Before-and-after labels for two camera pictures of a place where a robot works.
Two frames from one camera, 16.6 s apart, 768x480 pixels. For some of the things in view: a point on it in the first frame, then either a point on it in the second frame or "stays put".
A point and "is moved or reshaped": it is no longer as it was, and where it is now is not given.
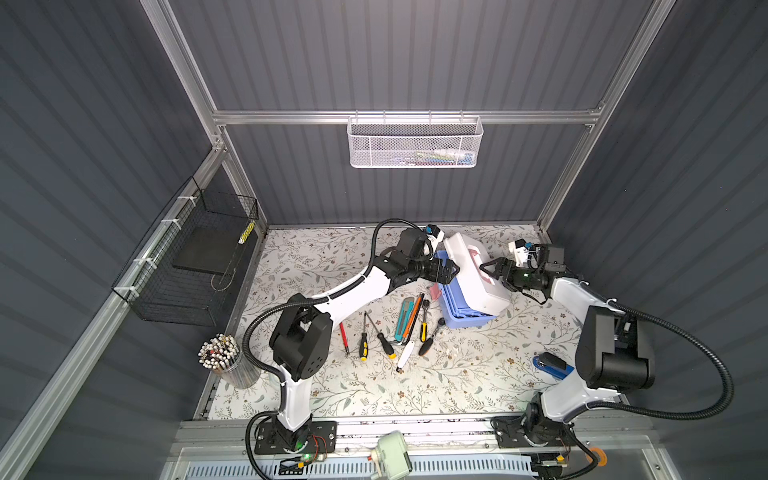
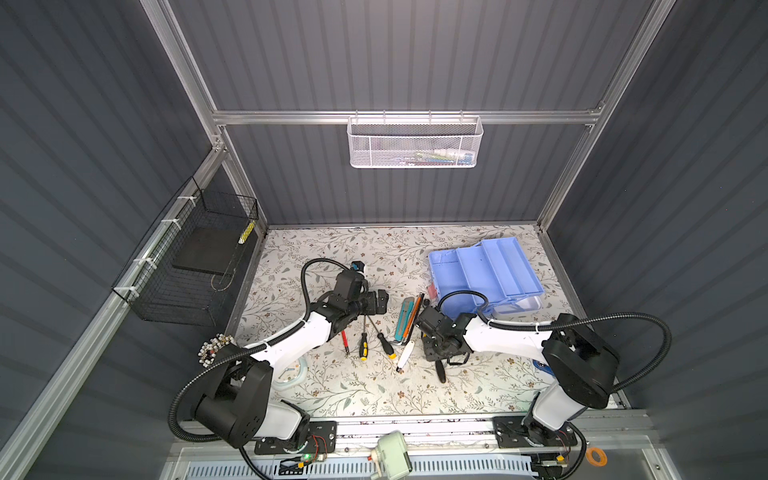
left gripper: x=445 y=275 -> x=370 y=307
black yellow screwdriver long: x=384 y=343 stays put
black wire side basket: x=184 y=270 stays put
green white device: x=390 y=457 stays put
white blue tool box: x=473 y=297 is moved or reshaped
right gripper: x=511 y=266 -> x=429 y=354
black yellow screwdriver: x=425 y=346 is moved or reshaped
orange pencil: x=413 y=318 stays put
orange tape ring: x=601 y=454 stays put
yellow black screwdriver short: x=363 y=342 stays put
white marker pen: x=405 y=357 stays put
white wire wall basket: x=414 y=140 stays put
